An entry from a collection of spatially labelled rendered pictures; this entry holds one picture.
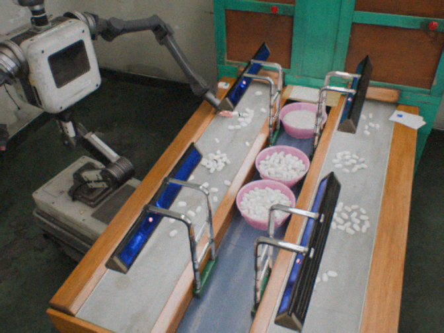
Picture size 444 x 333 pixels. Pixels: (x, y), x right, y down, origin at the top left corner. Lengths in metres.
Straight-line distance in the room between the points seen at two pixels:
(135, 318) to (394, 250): 1.04
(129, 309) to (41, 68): 1.04
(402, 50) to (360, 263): 1.27
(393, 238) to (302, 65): 1.26
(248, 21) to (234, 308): 1.68
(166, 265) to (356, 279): 0.75
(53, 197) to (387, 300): 1.83
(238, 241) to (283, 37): 1.30
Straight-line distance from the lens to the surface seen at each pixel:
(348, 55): 2.67
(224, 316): 1.74
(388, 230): 1.96
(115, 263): 1.41
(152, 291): 1.75
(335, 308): 1.71
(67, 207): 2.56
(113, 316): 1.73
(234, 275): 1.83
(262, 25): 2.71
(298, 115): 2.59
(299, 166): 2.23
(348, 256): 1.86
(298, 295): 1.28
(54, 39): 1.99
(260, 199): 2.03
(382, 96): 2.69
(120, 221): 1.98
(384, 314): 1.71
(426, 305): 2.74
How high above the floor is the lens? 2.17
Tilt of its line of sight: 41 degrees down
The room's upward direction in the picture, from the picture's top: 4 degrees counter-clockwise
